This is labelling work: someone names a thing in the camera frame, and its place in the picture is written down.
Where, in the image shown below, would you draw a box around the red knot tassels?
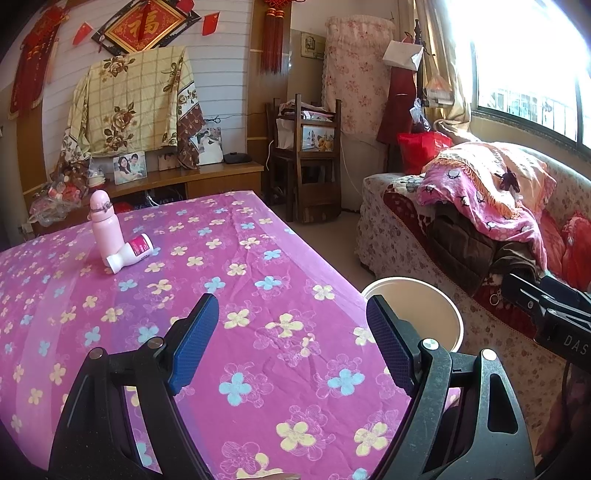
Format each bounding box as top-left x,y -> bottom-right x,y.
261,0 -> 291,75

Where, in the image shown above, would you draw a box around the white paper bag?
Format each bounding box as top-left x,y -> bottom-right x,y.
382,39 -> 424,71

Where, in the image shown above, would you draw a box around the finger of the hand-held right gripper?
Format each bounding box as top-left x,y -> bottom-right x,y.
503,272 -> 591,324

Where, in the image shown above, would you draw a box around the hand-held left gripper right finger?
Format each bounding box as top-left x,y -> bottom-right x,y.
366,295 -> 536,480

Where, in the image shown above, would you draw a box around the wedding photo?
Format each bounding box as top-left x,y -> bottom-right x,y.
196,127 -> 223,166

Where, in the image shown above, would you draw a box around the orange plastic bag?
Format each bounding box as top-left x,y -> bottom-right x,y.
422,74 -> 455,109

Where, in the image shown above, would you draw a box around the window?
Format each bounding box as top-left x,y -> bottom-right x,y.
471,0 -> 591,153

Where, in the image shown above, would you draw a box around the floral covered standing appliance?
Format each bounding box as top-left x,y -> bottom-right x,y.
323,16 -> 398,139

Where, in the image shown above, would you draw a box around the pink bottle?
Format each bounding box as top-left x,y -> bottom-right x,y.
89,189 -> 122,267

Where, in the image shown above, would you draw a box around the dark wooden chair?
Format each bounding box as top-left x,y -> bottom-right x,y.
264,95 -> 343,224

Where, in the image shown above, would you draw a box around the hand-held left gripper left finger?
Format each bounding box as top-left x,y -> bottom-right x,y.
48,293 -> 220,480

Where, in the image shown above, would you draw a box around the purple floral tablecloth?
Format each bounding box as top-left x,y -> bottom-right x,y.
0,190 -> 462,480

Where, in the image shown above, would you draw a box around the small framed wall picture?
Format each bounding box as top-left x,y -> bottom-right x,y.
301,33 -> 326,60

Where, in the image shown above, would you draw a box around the red framed wall plaque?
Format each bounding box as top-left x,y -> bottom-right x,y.
92,0 -> 201,56

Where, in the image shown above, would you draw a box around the dark brown clothes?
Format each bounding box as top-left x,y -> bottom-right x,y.
427,203 -> 541,296

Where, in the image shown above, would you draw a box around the framed couple photo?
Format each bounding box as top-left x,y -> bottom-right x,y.
113,151 -> 147,185

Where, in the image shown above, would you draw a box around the floral covered sofa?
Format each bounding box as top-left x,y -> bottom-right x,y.
355,143 -> 591,462

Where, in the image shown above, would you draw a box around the white pill bottle magenta label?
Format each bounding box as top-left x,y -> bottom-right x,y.
105,234 -> 154,275

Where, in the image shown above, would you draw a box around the red pillow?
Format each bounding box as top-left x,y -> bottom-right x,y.
538,210 -> 591,291

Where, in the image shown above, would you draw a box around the red wall hanging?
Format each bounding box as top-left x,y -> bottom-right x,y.
9,9 -> 70,118

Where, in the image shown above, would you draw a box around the dark red garment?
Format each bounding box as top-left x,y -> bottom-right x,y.
376,69 -> 419,146

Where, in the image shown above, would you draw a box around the peach fringed blanket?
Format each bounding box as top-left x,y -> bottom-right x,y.
422,142 -> 557,220

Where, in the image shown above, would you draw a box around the fruit print box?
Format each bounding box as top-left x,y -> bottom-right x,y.
300,124 -> 335,153

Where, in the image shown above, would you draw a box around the wooden cabinet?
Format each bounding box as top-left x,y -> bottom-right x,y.
32,161 -> 265,236

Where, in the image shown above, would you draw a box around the white round bin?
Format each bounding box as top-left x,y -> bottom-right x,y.
360,277 -> 464,354

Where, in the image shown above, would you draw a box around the white cable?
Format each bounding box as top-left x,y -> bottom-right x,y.
342,138 -> 363,190

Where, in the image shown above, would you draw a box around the plastic bag of red items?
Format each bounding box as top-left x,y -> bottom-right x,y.
30,168 -> 107,227

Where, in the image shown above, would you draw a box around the beige curtain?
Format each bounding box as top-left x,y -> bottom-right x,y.
416,0 -> 472,134

